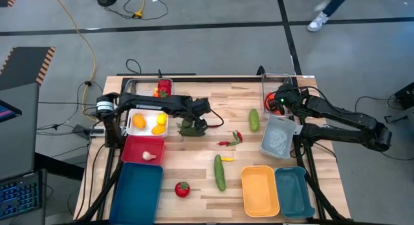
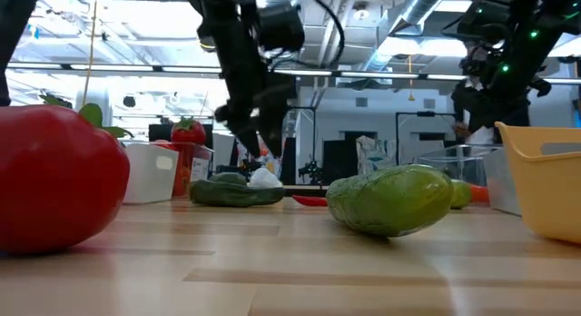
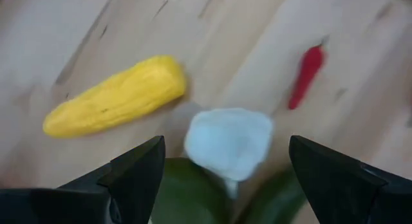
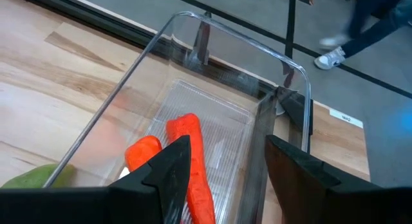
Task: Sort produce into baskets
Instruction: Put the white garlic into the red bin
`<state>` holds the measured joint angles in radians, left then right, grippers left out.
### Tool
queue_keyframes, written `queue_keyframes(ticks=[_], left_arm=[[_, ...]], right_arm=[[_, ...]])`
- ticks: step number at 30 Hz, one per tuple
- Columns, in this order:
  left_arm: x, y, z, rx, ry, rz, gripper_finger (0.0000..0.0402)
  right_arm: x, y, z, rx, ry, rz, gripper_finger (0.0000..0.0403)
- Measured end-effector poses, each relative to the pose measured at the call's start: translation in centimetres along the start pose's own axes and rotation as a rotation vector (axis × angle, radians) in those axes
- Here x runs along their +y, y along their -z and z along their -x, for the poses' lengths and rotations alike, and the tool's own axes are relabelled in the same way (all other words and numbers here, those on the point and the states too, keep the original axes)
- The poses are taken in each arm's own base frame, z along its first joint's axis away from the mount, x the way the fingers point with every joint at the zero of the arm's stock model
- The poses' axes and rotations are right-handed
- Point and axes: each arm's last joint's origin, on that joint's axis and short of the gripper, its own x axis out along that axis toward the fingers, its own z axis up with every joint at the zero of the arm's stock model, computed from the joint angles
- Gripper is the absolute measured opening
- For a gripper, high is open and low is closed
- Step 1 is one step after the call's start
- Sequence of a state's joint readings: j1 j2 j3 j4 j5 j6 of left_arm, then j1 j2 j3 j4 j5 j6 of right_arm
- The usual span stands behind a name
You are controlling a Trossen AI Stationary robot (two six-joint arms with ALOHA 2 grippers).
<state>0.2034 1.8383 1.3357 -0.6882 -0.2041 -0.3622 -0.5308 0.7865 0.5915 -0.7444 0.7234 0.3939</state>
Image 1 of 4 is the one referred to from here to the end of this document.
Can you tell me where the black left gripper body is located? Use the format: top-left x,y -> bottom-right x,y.
187,98 -> 213,122

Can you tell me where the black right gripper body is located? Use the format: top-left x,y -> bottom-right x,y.
274,83 -> 303,116

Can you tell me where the orange carrot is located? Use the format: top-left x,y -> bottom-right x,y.
264,91 -> 279,116

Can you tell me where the long dark green pepper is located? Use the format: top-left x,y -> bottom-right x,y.
177,127 -> 207,138

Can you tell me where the light green cucumber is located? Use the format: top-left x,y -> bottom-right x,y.
248,108 -> 261,133

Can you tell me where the grey plastic bin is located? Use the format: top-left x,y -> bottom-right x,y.
259,114 -> 298,160

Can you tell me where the yellow round fruit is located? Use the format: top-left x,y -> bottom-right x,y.
151,123 -> 167,136

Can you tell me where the dark red bell pepper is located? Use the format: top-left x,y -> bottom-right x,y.
157,79 -> 173,93

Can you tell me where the dark green cucumber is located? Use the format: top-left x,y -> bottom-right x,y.
213,154 -> 227,192

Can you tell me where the yellow-orange bell pepper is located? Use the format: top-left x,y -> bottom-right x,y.
132,113 -> 147,130

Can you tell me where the red tomato green stem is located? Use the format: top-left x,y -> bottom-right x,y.
175,181 -> 191,198

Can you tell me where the narrow clear plastic bin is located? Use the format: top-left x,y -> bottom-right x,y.
261,73 -> 296,116

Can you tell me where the thin black bar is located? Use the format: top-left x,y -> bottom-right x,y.
116,72 -> 197,77

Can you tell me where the white plastic bin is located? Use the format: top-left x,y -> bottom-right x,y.
125,107 -> 169,138

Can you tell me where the wide clear plastic bin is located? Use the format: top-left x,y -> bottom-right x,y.
124,78 -> 175,107

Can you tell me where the red plastic bin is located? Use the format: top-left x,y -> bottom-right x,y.
121,135 -> 166,167

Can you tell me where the orange-yellow plastic bin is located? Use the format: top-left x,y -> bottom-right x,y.
241,165 -> 281,219

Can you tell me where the person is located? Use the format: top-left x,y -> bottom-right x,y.
306,0 -> 353,33

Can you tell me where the teal plastic bin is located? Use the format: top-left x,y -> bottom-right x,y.
274,166 -> 316,219

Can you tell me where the large blue plastic bin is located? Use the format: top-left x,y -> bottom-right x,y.
109,162 -> 165,225

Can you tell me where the black power adapter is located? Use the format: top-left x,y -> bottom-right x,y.
71,123 -> 106,138

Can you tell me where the black equipment box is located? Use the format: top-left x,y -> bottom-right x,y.
393,81 -> 414,111

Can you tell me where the black desk base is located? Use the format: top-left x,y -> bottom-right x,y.
34,152 -> 85,182

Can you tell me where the grey desk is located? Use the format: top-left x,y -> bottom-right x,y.
0,82 -> 41,181

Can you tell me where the black computer monitor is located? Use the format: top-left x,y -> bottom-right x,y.
0,100 -> 23,123

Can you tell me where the black backlit keyboard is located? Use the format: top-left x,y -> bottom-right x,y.
0,171 -> 43,221

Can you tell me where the thin black cable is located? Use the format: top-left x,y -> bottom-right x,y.
125,58 -> 142,75

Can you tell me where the black metal bracket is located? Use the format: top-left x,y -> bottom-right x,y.
384,107 -> 414,125

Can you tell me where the yellow hanging cable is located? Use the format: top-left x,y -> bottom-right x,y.
50,0 -> 98,118

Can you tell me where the yellow power plug cord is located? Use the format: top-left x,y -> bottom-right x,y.
133,0 -> 150,19

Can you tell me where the black floor cable loop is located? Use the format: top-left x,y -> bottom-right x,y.
103,0 -> 169,21

